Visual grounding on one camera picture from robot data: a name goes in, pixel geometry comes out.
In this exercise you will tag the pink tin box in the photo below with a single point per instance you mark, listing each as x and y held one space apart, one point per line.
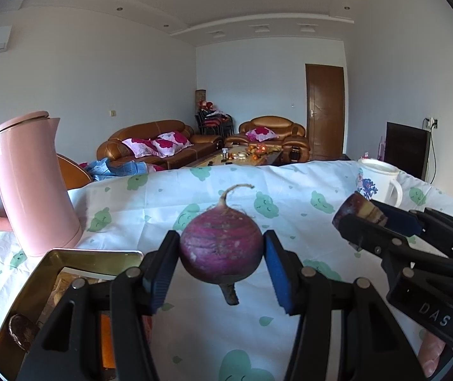
52 305

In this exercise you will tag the brown leather armchair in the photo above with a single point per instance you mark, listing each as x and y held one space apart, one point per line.
289 136

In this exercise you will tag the brown leather long sofa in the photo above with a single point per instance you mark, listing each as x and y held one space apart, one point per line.
202 145

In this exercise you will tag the brown wooden door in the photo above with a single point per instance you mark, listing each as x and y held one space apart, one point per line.
325 95

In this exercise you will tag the blue clothing on sofa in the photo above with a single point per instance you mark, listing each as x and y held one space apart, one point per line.
104 169

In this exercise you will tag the pink electric kettle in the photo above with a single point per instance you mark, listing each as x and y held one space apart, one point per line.
34 203

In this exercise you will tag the orange mandarin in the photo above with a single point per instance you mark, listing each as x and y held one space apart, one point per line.
108 356

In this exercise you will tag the right hand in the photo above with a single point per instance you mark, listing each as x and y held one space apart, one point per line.
429 353

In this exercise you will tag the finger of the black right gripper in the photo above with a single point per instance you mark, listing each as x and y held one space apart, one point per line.
432 226
392 248

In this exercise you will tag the purple round turnip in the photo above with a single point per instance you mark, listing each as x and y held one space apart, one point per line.
222 246

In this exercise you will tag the stacked chairs with clothes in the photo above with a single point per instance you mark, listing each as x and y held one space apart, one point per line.
210 120

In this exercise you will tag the wooden coffee table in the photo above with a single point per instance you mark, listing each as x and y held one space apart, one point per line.
255 155

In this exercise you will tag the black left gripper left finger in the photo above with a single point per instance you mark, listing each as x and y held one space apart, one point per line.
69 346

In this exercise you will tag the brown leather chair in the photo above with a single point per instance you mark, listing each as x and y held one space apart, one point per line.
73 175

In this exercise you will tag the black television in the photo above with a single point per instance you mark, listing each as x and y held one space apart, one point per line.
407 148

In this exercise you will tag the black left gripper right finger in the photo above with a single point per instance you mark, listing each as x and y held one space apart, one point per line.
373 345

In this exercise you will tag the pink floral sofa cushion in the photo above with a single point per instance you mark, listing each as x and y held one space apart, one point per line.
164 145

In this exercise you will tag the white floral mug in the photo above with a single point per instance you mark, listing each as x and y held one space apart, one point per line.
377 180

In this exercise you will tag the purple sugarcane piece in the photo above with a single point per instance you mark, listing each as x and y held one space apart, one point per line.
359 206

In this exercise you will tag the pink floral armchair cushion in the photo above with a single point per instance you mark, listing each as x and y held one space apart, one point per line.
260 134

